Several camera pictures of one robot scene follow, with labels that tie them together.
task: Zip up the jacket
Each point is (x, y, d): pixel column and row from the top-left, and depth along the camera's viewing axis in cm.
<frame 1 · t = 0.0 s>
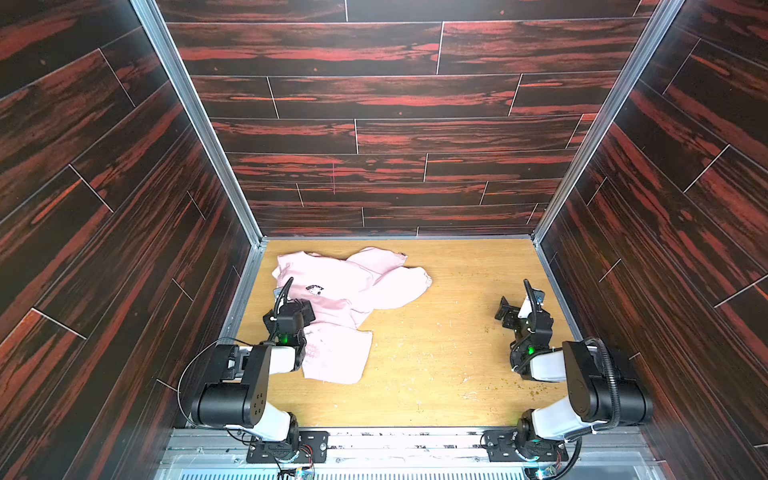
left hand: (290, 305, 94), fingers open
right hand: (526, 301, 91), fingers open
pink zip-up jacket: (343, 291, 102), point 4 cm above the table

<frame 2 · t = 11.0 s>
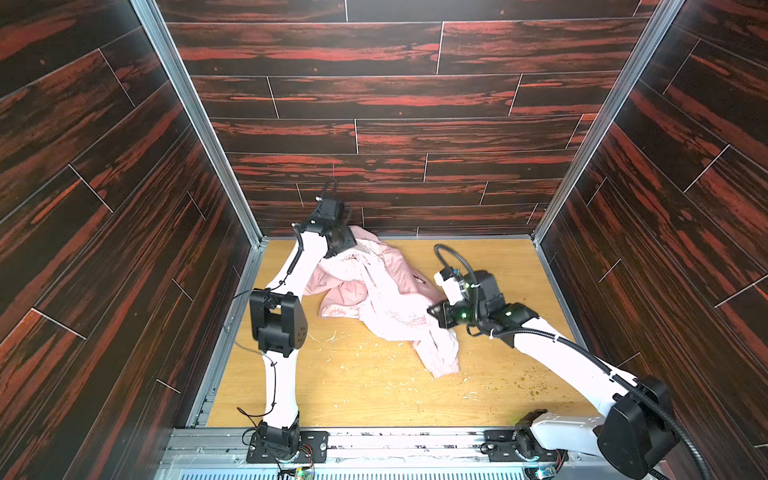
left hand: (350, 243, 96), fingers open
right hand: (434, 306, 82), fingers closed
pink zip-up jacket: (374, 285, 103), point 4 cm above the table

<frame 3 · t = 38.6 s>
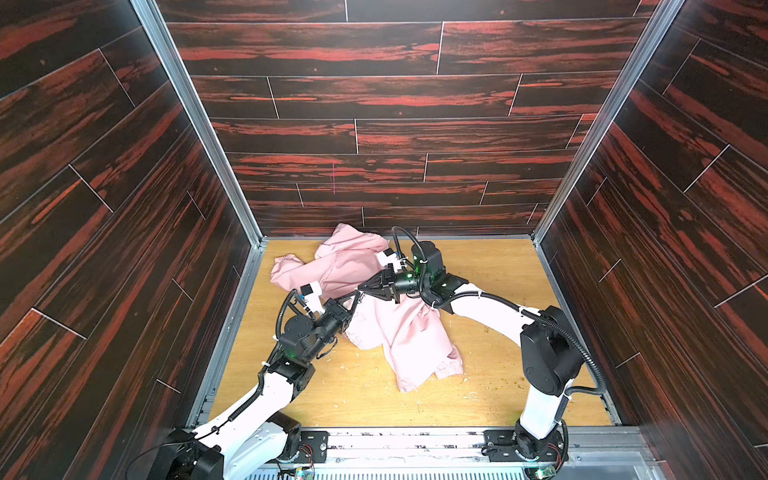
left hand: (364, 295, 73), fingers closed
right hand: (359, 285, 76), fingers closed
pink zip-up jacket: (416, 337, 90), point 5 cm above the table

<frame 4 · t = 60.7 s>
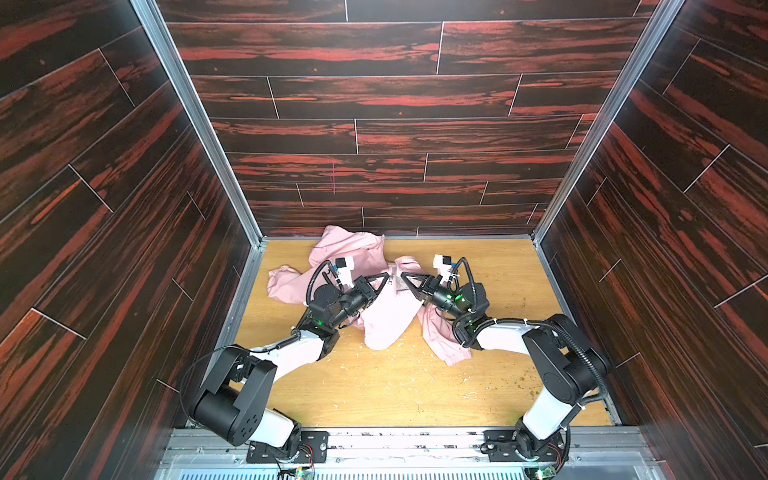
left hand: (391, 278, 77), fingers closed
right hand: (405, 272, 78), fingers closed
pink zip-up jacket: (361, 256, 111), point 5 cm above the table

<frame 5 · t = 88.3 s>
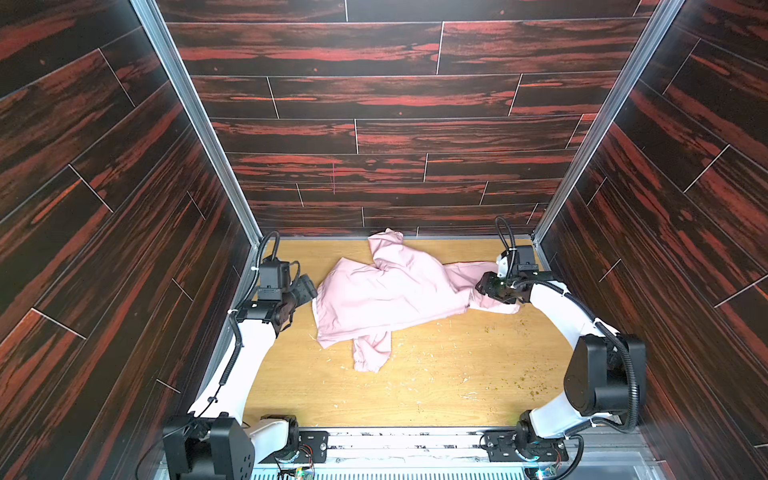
left hand: (305, 286, 83), fingers open
right hand: (490, 286, 91), fingers open
pink zip-up jacket: (364, 304, 96), point 7 cm above the table

